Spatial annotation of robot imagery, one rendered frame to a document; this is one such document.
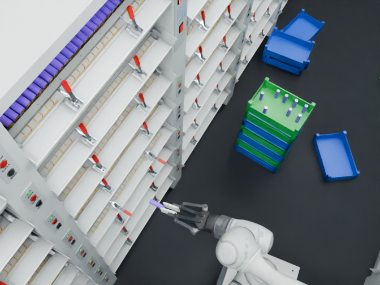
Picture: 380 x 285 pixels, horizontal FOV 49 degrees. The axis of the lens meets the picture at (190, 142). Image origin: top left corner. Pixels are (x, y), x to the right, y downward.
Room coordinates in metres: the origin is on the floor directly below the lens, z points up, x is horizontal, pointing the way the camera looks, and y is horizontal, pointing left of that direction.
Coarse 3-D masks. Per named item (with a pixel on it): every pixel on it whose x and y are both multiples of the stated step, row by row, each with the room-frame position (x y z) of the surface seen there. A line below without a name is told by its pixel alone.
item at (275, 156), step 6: (240, 132) 1.20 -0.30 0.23; (240, 138) 1.19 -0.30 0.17; (246, 138) 1.18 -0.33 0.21; (252, 144) 1.15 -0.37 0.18; (258, 144) 1.14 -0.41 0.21; (264, 150) 1.11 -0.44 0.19; (270, 150) 1.13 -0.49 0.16; (288, 150) 1.13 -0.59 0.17; (270, 156) 1.09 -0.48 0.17; (276, 156) 1.07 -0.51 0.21
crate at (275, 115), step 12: (264, 84) 1.35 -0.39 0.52; (264, 96) 1.30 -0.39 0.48; (288, 96) 1.29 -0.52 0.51; (252, 108) 1.19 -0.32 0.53; (276, 108) 1.23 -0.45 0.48; (288, 108) 1.23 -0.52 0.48; (300, 108) 1.24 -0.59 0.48; (312, 108) 1.21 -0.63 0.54; (264, 120) 1.14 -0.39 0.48; (276, 120) 1.12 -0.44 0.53; (288, 120) 1.15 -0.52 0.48; (300, 120) 1.16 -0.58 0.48; (288, 132) 1.07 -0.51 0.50
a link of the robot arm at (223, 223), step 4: (220, 216) 0.47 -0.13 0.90; (224, 216) 0.47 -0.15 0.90; (220, 220) 0.45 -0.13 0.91; (224, 220) 0.45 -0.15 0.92; (228, 220) 0.45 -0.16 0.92; (232, 220) 0.45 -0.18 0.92; (216, 224) 0.43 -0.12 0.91; (220, 224) 0.43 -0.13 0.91; (224, 224) 0.43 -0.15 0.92; (228, 224) 0.43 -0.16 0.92; (216, 228) 0.42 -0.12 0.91; (220, 228) 0.42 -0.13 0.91; (224, 228) 0.42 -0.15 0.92; (228, 228) 0.42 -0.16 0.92; (216, 232) 0.41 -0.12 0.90; (220, 232) 0.41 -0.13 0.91; (224, 232) 0.41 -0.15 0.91; (216, 236) 0.40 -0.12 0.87; (220, 236) 0.40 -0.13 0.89
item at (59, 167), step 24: (144, 48) 0.86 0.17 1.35; (168, 48) 0.89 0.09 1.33; (120, 72) 0.76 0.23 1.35; (144, 72) 0.77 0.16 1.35; (120, 96) 0.69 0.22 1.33; (96, 120) 0.59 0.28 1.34; (72, 144) 0.51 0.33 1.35; (96, 144) 0.52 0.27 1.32; (48, 168) 0.43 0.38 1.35; (72, 168) 0.44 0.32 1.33
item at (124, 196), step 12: (168, 132) 0.89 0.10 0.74; (156, 144) 0.83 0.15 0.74; (144, 156) 0.76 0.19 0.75; (156, 156) 0.77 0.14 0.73; (144, 168) 0.71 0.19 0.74; (132, 180) 0.65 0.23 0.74; (120, 192) 0.59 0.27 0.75; (120, 204) 0.54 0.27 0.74; (108, 216) 0.49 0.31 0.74; (96, 240) 0.39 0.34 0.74
